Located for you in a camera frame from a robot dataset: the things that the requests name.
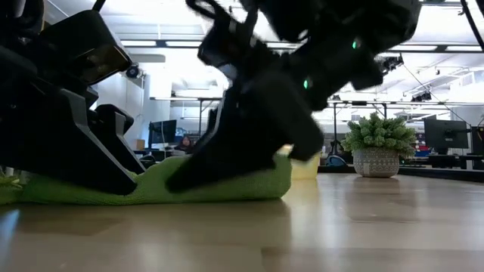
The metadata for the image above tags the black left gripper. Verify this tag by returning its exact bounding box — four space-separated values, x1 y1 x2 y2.
0 0 92 99

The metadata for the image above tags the black metal rack frame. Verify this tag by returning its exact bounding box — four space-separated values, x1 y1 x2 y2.
327 100 389 156
197 97 224 138

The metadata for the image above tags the black ceiling fixture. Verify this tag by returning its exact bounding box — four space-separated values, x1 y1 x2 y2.
374 54 405 76

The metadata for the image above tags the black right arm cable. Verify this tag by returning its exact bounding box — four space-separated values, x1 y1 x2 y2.
459 0 484 52

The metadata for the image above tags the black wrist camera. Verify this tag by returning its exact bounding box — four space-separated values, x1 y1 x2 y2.
196 7 279 82
39 9 133 87

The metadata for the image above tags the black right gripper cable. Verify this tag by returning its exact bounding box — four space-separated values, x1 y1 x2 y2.
185 0 231 26

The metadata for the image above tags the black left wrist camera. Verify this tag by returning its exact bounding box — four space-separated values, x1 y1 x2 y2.
39 9 133 87

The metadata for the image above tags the black aluminium table frame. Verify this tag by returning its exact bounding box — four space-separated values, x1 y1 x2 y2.
319 165 484 183

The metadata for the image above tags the person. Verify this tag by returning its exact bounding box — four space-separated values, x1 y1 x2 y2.
174 134 196 154

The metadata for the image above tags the artificial plant in white pot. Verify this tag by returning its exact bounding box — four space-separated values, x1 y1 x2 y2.
340 112 417 178

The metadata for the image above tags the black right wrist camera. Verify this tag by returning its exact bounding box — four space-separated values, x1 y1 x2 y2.
196 7 279 82

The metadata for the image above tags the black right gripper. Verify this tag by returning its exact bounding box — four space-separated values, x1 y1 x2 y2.
165 36 385 193

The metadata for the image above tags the long ceiling light strip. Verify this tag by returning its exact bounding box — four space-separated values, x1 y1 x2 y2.
387 44 484 53
119 39 205 49

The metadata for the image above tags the yellow plastic basket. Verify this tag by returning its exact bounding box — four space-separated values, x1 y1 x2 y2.
279 144 321 181

